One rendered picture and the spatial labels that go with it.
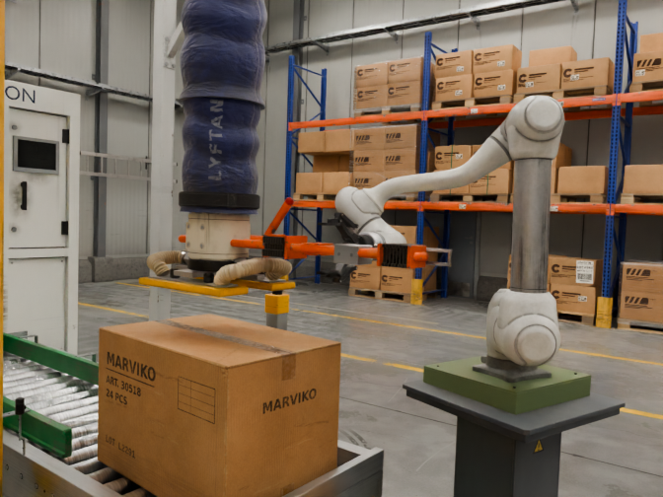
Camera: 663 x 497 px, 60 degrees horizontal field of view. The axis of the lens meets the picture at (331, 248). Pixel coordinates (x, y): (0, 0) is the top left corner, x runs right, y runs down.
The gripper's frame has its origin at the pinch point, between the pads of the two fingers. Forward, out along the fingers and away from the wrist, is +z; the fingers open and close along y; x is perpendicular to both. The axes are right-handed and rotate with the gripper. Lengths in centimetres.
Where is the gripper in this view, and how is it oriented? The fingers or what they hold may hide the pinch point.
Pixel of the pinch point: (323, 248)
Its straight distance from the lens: 160.6
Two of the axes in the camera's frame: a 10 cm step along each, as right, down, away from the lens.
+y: -0.2, 10.0, 0.5
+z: -5.9, 0.3, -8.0
